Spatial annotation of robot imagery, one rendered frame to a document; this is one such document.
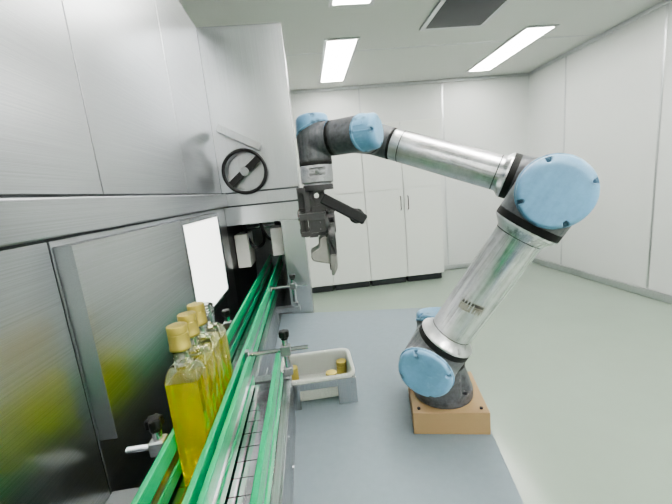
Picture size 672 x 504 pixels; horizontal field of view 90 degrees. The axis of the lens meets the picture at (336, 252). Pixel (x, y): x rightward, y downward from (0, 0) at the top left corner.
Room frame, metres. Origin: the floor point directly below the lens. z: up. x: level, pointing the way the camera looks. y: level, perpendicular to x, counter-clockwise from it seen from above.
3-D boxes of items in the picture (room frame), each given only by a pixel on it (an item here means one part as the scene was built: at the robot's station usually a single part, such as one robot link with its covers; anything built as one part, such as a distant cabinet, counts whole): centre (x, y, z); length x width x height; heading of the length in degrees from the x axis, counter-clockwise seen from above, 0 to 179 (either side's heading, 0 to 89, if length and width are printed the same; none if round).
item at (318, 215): (0.80, 0.03, 1.32); 0.09 x 0.08 x 0.12; 94
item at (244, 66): (2.03, 0.36, 1.69); 0.70 x 0.37 x 0.89; 4
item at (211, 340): (0.67, 0.30, 0.99); 0.06 x 0.06 x 0.21; 5
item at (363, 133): (0.77, -0.07, 1.48); 0.11 x 0.11 x 0.08; 63
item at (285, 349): (0.85, 0.18, 0.95); 0.17 x 0.03 x 0.12; 94
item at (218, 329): (0.73, 0.30, 0.99); 0.06 x 0.06 x 0.21; 4
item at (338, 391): (0.97, 0.12, 0.79); 0.27 x 0.17 x 0.08; 94
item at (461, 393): (0.82, -0.25, 0.86); 0.15 x 0.15 x 0.10
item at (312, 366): (0.97, 0.09, 0.80); 0.22 x 0.17 x 0.09; 94
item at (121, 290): (0.97, 0.45, 1.15); 0.90 x 0.03 x 0.34; 4
